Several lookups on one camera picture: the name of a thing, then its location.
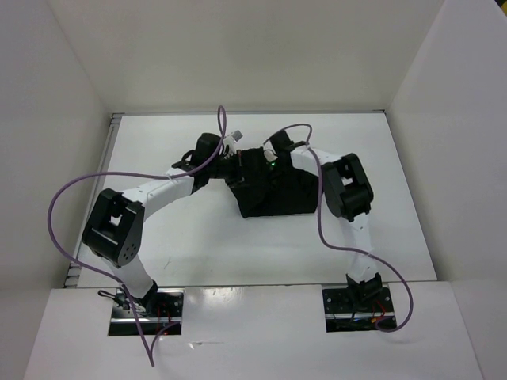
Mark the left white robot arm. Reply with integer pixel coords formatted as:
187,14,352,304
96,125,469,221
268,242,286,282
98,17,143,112
82,154,241,317

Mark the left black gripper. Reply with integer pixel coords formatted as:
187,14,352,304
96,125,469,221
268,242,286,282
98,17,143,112
207,150,261,188

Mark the black pleated skirt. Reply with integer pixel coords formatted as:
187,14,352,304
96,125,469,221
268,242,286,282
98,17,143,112
226,148,318,219

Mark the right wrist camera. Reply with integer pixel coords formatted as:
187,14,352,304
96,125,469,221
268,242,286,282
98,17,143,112
263,131,307,154

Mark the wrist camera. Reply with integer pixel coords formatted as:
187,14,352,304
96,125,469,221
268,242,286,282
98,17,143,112
263,131,307,154
190,130,243,166

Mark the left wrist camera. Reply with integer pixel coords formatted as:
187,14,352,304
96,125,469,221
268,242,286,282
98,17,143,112
190,130,243,166

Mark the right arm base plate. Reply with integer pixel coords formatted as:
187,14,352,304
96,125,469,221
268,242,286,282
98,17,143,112
322,287,397,333

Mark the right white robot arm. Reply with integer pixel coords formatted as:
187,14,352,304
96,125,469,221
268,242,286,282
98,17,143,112
266,143,382,311

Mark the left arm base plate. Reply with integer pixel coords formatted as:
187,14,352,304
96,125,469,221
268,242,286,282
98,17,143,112
97,288,185,336

